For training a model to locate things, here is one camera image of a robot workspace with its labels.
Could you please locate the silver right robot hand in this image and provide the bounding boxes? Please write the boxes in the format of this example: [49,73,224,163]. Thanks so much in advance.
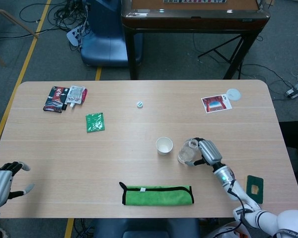
[185,137,223,167]

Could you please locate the transparent plastic water bottle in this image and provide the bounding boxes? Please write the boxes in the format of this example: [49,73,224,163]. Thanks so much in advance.
[177,138,199,165]

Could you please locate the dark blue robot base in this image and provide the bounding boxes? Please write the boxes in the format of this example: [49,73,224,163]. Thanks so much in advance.
[93,218,201,238]

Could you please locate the white paper cup blue print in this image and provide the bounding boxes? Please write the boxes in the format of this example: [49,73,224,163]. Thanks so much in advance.
[155,136,174,156]

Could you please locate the postcard with red gate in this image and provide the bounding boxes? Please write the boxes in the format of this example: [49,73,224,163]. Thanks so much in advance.
[201,94,232,114]

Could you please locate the dark green card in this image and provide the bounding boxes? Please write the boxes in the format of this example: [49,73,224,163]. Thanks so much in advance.
[246,175,264,204]

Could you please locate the round white disc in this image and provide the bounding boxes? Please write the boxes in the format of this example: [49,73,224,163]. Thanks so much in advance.
[226,88,241,101]

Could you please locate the green microfiber cloth black trim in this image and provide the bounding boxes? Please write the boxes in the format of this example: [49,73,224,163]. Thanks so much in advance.
[119,181,195,206]

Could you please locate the dark printed flat box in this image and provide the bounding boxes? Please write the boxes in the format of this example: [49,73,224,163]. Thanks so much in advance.
[42,86,71,114]

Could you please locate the grey power strip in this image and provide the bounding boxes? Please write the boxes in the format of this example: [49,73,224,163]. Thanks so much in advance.
[285,83,298,99]

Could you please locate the green foil sachet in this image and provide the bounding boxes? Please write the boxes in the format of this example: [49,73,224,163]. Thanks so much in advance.
[85,113,106,133]

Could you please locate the red and clear pouch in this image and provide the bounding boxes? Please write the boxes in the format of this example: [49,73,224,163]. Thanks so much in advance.
[65,85,85,110]

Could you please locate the red snack packet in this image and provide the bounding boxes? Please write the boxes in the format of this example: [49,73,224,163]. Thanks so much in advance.
[79,88,88,105]

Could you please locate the dark wood mahjong table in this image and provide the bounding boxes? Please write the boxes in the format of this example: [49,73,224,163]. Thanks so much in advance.
[121,0,269,80]

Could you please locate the blue machine base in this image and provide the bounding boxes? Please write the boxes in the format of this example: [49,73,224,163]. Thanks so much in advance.
[80,0,144,67]

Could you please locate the white chair wooden legs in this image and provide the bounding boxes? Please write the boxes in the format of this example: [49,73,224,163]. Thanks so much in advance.
[0,0,40,67]

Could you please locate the black floor cable tangle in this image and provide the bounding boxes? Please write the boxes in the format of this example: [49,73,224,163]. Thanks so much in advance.
[19,0,90,50]

